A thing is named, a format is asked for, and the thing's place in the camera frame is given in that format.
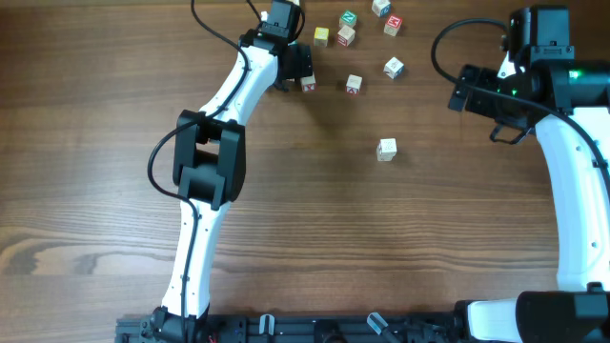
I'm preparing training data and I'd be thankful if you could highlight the plain white wooden block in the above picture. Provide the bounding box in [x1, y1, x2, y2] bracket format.
[376, 138, 397, 162]

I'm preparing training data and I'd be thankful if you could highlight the red pattern wooden block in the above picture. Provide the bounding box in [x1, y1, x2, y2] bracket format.
[336, 26, 356, 47]

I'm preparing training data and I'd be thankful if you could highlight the red A wooden block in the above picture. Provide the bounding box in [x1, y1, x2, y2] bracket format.
[346, 74, 363, 95]

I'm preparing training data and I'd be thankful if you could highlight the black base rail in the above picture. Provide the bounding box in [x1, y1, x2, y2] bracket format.
[113, 312, 458, 343]

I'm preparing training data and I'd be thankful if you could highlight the blue letter wooden block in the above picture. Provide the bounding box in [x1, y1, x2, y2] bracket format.
[372, 0, 392, 17]

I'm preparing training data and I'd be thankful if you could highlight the blue sided wooden block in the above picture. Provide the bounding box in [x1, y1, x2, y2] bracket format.
[383, 57, 405, 79]

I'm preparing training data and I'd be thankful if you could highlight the red M wooden block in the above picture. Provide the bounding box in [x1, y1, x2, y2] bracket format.
[384, 14, 403, 37]

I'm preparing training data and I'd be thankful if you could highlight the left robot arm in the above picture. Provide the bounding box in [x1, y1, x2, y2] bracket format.
[140, 1, 313, 342]

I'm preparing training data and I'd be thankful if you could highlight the yellow wooden block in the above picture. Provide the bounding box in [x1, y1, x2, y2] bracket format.
[314, 27, 330, 47]

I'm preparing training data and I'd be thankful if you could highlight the red sided wooden block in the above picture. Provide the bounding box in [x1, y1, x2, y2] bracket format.
[300, 74, 316, 92]

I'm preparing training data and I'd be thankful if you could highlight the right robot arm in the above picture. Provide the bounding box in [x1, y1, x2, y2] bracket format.
[449, 5, 609, 342]

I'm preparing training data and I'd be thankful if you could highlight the green N wooden block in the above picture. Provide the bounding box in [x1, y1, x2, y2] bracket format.
[339, 10, 357, 29]

